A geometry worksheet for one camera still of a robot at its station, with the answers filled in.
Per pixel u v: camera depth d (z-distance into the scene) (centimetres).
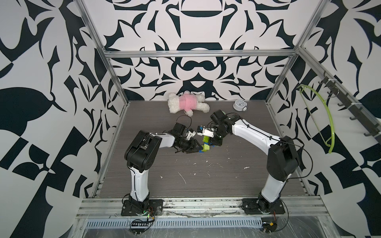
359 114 55
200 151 92
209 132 78
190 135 91
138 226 72
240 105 114
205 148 89
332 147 67
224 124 65
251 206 74
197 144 88
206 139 83
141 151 52
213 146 80
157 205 75
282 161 48
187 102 106
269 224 71
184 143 85
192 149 84
